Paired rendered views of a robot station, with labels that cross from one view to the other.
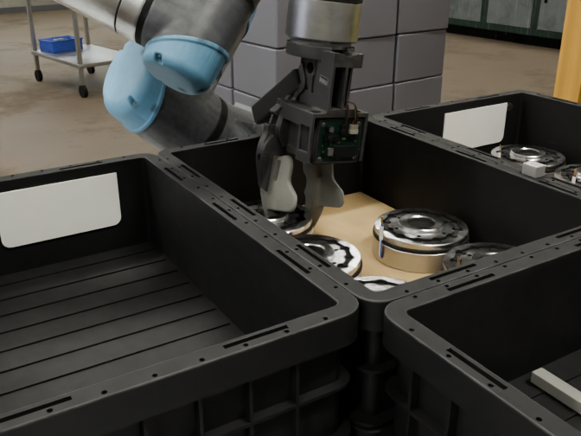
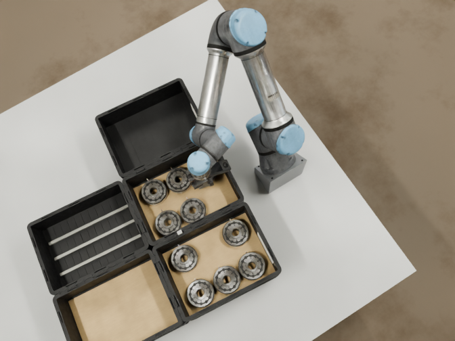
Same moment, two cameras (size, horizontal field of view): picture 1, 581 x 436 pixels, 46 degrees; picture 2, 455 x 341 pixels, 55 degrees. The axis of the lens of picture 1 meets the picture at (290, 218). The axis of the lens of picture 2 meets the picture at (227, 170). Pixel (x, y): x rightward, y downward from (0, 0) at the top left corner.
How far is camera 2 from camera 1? 1.76 m
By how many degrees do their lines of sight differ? 72
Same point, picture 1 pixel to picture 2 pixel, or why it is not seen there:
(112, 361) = (154, 141)
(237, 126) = (265, 160)
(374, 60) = not seen: outside the picture
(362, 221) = (216, 200)
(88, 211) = not seen: hidden behind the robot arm
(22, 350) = (160, 124)
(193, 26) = (193, 134)
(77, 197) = not seen: hidden behind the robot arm
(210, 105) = (260, 148)
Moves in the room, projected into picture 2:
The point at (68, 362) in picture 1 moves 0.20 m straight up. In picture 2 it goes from (154, 133) to (143, 114)
